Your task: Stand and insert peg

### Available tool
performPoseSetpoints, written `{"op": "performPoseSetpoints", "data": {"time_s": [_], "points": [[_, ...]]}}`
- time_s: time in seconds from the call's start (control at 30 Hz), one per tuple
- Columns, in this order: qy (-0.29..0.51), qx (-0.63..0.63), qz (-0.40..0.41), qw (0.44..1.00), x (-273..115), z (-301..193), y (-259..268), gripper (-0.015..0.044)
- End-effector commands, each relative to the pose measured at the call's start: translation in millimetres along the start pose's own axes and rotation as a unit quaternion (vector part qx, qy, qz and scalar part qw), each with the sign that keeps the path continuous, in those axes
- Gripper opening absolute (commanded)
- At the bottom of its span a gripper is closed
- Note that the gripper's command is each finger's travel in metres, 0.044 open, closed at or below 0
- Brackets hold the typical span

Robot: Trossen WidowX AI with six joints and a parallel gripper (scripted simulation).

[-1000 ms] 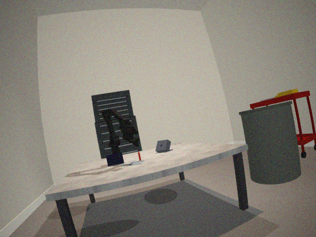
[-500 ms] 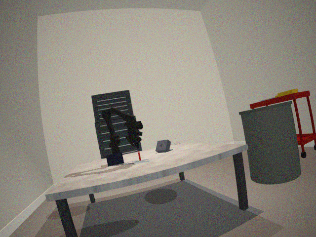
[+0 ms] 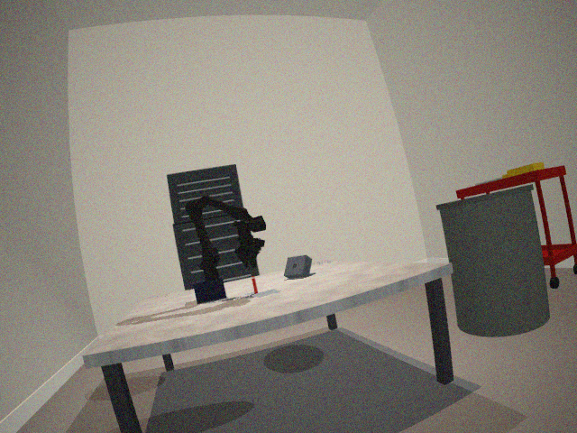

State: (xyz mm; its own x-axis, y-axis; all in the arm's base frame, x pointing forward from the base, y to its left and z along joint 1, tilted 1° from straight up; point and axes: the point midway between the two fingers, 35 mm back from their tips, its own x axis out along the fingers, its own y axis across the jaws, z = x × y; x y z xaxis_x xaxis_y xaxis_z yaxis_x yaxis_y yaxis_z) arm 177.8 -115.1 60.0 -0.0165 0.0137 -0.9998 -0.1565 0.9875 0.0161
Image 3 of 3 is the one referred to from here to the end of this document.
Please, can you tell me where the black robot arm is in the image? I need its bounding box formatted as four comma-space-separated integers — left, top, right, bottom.
185, 196, 266, 281

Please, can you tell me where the grey sloped panel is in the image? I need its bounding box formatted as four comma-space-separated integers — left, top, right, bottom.
284, 255, 316, 279

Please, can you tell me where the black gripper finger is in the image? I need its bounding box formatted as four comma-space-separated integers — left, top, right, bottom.
237, 253, 249, 268
246, 252, 259, 268

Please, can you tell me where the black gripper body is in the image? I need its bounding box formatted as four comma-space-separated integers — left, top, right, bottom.
235, 234, 261, 254

